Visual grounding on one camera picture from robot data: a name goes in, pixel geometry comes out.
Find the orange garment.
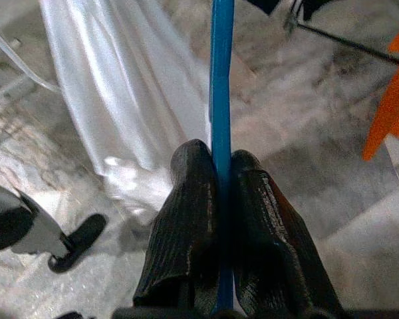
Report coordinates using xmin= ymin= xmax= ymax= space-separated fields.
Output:
xmin=362 ymin=19 xmax=399 ymax=162

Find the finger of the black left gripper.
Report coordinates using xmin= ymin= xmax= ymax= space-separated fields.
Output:
xmin=48 ymin=212 xmax=107 ymax=274

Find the white metal tube frame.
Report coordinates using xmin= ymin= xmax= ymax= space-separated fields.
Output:
xmin=0 ymin=13 xmax=59 ymax=94

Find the black metal drying rack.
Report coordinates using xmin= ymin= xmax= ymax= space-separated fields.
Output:
xmin=284 ymin=0 xmax=399 ymax=66

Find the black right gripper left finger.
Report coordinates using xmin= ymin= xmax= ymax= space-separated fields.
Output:
xmin=132 ymin=138 xmax=220 ymax=310

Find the blue plastic clothes hanger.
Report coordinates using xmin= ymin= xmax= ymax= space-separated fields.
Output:
xmin=209 ymin=0 xmax=236 ymax=316

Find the white shirt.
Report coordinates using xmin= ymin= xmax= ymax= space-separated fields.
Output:
xmin=39 ymin=0 xmax=213 ymax=217

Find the navy blue garment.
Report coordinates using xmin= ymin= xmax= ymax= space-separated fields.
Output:
xmin=247 ymin=0 xmax=323 ymax=21

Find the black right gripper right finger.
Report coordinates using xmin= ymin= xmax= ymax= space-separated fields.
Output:
xmin=231 ymin=149 xmax=343 ymax=316

